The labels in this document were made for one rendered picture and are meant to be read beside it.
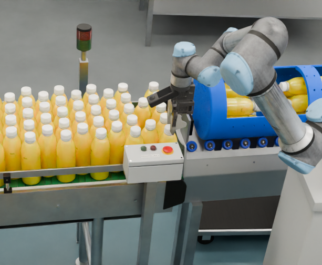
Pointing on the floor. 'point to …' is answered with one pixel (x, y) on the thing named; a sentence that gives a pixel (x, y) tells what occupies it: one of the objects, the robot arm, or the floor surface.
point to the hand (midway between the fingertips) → (169, 128)
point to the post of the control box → (146, 222)
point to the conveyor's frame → (76, 208)
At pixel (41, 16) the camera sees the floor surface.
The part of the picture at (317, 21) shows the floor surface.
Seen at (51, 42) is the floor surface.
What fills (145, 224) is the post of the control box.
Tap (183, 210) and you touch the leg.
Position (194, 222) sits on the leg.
